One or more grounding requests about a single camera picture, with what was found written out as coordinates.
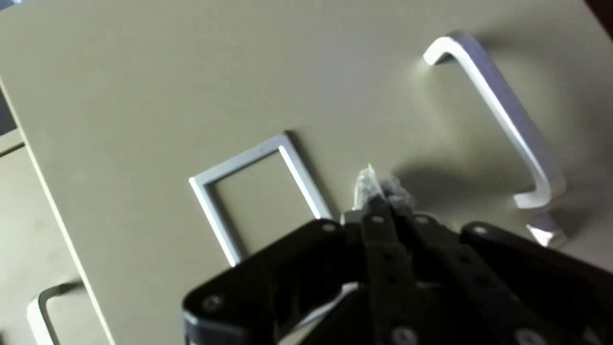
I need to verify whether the silver label holder frame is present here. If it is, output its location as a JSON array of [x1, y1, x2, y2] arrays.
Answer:
[[187, 131, 335, 269]]

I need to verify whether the small silver triangular tab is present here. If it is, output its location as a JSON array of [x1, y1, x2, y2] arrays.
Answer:
[[524, 213, 568, 249]]

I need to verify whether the grey file cabinet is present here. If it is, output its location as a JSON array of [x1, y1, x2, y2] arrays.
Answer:
[[0, 83, 118, 345]]

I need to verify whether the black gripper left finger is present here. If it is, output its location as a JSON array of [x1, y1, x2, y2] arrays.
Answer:
[[181, 163, 417, 345]]

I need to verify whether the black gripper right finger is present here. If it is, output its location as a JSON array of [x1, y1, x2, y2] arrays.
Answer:
[[381, 175, 613, 345]]

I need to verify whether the silver bar drawer handle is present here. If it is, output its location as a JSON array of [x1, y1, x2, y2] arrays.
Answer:
[[421, 29, 568, 213]]

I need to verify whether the white cabinet handle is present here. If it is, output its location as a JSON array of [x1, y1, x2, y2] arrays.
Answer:
[[24, 278, 86, 345]]

